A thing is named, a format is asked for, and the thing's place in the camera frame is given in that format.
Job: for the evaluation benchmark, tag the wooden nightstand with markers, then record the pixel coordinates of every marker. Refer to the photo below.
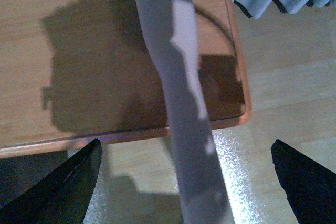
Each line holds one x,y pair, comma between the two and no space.
72,71

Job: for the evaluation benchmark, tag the cream brush handle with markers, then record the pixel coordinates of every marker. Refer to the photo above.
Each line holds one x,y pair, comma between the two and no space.
169,29

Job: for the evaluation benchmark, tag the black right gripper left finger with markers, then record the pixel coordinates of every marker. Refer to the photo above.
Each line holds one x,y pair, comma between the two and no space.
63,196

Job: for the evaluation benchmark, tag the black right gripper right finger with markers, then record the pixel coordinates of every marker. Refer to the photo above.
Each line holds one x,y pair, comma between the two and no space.
309,186

